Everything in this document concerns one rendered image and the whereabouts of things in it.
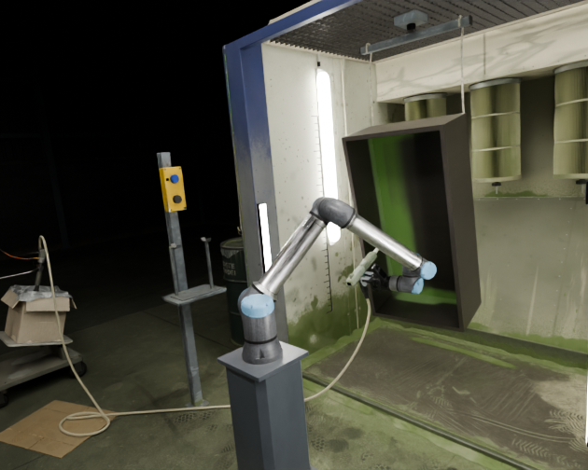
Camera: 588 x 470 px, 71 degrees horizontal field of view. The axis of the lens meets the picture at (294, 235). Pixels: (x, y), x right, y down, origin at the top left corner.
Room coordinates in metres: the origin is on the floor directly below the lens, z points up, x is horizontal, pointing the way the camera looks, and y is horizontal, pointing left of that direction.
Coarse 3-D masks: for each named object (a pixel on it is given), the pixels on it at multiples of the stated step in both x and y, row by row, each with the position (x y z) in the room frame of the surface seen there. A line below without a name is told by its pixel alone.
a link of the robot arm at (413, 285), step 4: (400, 276) 2.19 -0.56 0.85; (400, 280) 2.16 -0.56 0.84; (404, 280) 2.14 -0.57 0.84; (408, 280) 2.13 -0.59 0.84; (412, 280) 2.12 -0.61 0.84; (416, 280) 2.12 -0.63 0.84; (420, 280) 2.12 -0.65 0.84; (396, 284) 2.17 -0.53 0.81; (400, 284) 2.15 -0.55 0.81; (404, 284) 2.14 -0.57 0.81; (408, 284) 2.13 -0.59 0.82; (412, 284) 2.12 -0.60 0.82; (416, 284) 2.10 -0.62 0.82; (420, 284) 2.12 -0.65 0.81; (400, 288) 2.16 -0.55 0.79; (404, 288) 2.14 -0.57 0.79; (408, 288) 2.13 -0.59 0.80; (412, 288) 2.11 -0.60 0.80; (416, 288) 2.10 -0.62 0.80; (420, 288) 2.13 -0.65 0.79; (404, 292) 2.17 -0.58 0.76; (408, 292) 2.14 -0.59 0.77; (412, 292) 2.12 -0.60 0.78; (416, 292) 2.11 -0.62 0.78
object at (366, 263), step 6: (372, 252) 2.45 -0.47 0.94; (366, 258) 2.41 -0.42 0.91; (372, 258) 2.41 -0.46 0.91; (360, 264) 2.37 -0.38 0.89; (366, 264) 2.36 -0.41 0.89; (354, 270) 2.33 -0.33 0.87; (360, 270) 2.31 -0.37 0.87; (366, 270) 2.36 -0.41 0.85; (354, 276) 2.27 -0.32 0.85; (360, 276) 2.30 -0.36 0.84; (348, 282) 2.25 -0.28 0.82; (354, 282) 2.25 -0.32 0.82; (360, 282) 2.34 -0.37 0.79; (366, 288) 2.36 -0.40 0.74; (366, 294) 2.37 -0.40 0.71
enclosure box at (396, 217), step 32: (384, 128) 2.46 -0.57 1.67; (416, 128) 2.16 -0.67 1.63; (448, 128) 2.12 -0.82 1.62; (352, 160) 2.54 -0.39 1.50; (384, 160) 2.72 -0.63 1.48; (416, 160) 2.58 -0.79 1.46; (448, 160) 2.11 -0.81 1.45; (352, 192) 2.51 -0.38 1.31; (384, 192) 2.77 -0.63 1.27; (416, 192) 2.62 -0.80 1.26; (448, 192) 2.13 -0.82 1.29; (384, 224) 2.82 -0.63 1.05; (416, 224) 2.68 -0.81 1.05; (448, 224) 2.54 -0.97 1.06; (384, 256) 2.80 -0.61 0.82; (448, 256) 2.59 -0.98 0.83; (448, 288) 2.64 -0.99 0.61; (480, 288) 2.50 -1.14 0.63; (416, 320) 2.44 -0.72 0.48; (448, 320) 2.41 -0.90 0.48
